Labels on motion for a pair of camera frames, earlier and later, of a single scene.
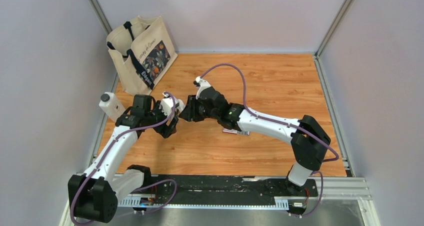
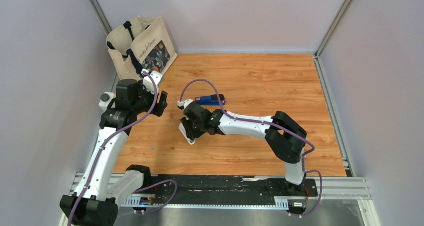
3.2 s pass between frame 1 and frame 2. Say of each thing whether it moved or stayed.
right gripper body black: moved
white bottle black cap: stayed
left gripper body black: moved
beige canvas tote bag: stayed
